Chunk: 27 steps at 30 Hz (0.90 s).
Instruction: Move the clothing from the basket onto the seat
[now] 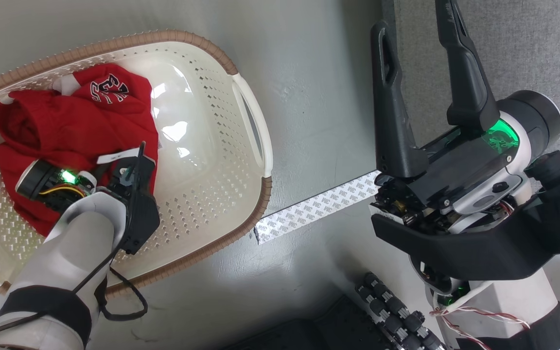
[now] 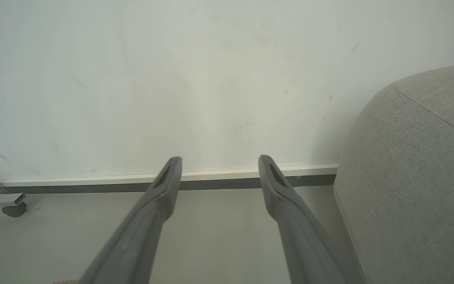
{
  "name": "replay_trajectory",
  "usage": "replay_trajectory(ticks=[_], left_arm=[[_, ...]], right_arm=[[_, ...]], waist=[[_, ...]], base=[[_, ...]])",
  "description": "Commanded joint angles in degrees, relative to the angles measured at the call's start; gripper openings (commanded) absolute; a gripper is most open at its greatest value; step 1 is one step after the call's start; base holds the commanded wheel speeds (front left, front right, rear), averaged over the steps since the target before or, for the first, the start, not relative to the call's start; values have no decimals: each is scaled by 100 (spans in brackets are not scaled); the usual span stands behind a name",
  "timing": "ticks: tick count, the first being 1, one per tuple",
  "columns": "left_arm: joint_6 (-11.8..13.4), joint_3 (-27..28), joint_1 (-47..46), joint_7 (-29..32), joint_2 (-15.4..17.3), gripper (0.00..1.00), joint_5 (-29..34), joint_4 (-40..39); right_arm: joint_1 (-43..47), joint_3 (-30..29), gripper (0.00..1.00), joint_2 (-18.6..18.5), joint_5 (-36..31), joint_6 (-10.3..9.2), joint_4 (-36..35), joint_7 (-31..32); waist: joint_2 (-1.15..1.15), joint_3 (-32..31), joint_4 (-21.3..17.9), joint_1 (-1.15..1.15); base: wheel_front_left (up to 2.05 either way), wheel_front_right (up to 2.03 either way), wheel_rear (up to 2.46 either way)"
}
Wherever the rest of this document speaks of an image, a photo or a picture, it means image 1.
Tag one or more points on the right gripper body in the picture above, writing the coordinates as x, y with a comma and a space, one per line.
469, 170

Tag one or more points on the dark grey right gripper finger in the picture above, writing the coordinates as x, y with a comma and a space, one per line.
467, 82
394, 116

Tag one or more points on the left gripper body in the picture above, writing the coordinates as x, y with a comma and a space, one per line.
42, 182

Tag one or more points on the red printed garment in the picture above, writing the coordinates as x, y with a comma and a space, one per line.
71, 129

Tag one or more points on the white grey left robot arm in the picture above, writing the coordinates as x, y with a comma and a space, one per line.
71, 253

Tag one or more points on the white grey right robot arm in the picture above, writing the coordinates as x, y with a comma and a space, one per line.
503, 304

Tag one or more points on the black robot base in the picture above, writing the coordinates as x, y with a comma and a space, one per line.
309, 330

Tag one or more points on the grey fabric sofa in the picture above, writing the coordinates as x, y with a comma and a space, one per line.
528, 48

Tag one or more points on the white printed tape strip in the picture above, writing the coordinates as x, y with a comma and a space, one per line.
319, 206

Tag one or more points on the black roller wheel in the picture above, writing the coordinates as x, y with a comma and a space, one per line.
396, 311

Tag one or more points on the cream perforated laundry basket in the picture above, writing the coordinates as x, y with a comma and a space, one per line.
202, 184

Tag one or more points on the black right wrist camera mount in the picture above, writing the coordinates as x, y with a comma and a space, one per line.
479, 257

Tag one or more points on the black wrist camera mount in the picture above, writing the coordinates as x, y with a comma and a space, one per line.
479, 257
139, 214

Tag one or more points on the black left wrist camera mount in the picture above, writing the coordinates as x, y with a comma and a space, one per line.
139, 214

